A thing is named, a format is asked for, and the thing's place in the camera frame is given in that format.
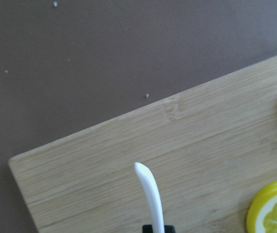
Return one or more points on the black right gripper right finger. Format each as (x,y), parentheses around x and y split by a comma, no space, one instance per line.
(169,229)

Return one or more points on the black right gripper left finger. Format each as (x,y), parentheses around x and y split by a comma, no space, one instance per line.
(147,229)

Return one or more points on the bamboo cutting board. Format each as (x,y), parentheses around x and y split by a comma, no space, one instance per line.
(210,148)

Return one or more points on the half lemon slice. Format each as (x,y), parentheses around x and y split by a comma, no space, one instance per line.
(262,214)

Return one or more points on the white ceramic spoon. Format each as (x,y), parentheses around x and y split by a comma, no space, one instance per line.
(152,195)

